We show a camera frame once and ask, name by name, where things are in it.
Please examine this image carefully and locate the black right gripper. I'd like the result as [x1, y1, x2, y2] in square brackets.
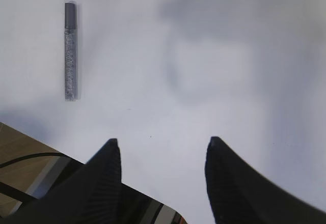
[2, 138, 186, 223]

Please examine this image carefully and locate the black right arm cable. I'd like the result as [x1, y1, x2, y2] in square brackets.
[0, 152, 67, 170]

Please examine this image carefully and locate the silver glitter pen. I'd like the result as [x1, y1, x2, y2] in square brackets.
[64, 2, 78, 101]

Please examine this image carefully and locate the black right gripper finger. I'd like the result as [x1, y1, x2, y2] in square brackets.
[205, 136, 325, 223]

